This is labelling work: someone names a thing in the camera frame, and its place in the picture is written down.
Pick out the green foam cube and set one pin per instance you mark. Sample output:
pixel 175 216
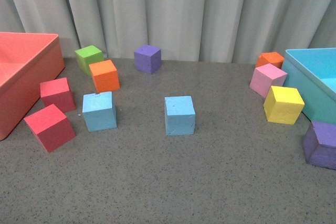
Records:
pixel 88 55

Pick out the light blue plastic bin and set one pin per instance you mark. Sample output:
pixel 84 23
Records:
pixel 312 72

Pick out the pink plastic bin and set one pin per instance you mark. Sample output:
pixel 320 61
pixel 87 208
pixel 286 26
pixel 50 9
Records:
pixel 27 59

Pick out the grey pleated curtain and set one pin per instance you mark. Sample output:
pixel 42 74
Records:
pixel 196 30

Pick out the purple foam cube front right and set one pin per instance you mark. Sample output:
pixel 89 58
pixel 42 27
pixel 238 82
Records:
pixel 319 145

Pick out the orange foam cube right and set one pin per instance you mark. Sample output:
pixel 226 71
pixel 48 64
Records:
pixel 273 58

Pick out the red foam cube front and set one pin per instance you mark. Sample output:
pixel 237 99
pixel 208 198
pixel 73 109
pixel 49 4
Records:
pixel 51 127

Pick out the dark red foam cube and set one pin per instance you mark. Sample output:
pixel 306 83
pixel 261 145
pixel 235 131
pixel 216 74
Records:
pixel 57 92

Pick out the orange foam cube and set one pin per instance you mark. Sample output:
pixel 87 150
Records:
pixel 273 58
pixel 105 76

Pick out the yellow foam cube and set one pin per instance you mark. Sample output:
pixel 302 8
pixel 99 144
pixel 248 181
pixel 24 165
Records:
pixel 283 105

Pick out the light blue foam cube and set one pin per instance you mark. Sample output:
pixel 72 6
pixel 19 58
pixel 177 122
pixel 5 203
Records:
pixel 99 111
pixel 179 115

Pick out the pink foam cube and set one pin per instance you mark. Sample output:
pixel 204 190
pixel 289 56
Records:
pixel 266 76

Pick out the purple foam cube near curtain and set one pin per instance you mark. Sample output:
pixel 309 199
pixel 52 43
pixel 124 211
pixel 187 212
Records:
pixel 147 59

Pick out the orange foam cube left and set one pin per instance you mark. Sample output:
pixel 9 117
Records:
pixel 105 76

